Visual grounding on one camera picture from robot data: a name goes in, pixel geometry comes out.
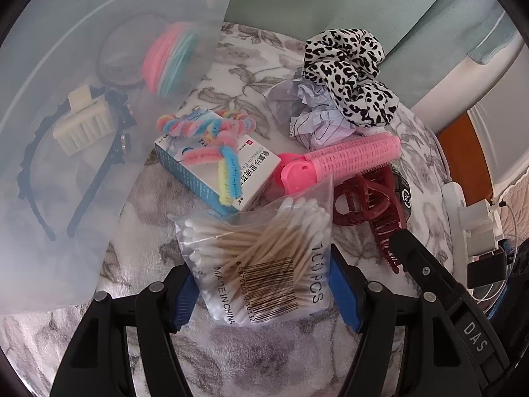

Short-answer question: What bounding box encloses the pink hair roller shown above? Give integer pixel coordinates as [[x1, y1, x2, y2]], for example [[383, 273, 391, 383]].
[[272, 133, 401, 195]]

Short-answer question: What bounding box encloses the rainbow fuzzy hair tie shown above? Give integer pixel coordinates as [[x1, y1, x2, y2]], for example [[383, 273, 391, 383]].
[[156, 108, 259, 207]]

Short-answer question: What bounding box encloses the white paper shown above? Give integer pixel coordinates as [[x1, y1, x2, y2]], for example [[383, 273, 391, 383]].
[[266, 77, 357, 151]]

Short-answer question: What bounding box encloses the leopard print scrunchie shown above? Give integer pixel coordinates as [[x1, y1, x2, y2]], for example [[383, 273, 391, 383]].
[[302, 29, 399, 127]]

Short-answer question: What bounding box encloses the blue white medicine box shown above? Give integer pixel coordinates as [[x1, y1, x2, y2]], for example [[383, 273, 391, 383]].
[[154, 108, 280, 215]]

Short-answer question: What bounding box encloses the bag of cotton swabs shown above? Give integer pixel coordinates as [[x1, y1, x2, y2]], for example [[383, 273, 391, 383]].
[[170, 177, 334, 327]]

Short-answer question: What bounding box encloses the cream hair claw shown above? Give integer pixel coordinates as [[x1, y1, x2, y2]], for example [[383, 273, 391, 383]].
[[53, 85, 115, 156]]

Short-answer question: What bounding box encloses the clear plastic storage box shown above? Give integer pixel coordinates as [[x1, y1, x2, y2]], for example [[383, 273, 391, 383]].
[[1, 0, 229, 315]]

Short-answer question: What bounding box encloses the dark red hair claw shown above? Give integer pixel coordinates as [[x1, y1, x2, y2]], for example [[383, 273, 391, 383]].
[[333, 165, 412, 273]]

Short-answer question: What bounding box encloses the black headband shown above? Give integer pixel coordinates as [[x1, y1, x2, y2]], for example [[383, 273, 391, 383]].
[[5, 85, 136, 242]]

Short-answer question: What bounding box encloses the pink teal hair tie bundle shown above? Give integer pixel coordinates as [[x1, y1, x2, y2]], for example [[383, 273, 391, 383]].
[[141, 22, 203, 100]]

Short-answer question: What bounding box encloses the green curtain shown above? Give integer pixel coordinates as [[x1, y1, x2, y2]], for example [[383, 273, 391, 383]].
[[225, 0, 517, 108]]

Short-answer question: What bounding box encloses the white power strip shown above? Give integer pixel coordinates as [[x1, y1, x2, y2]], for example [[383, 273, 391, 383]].
[[441, 182, 504, 288]]

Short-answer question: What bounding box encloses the black charger block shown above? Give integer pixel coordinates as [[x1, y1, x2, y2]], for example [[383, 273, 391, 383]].
[[467, 250, 508, 288]]

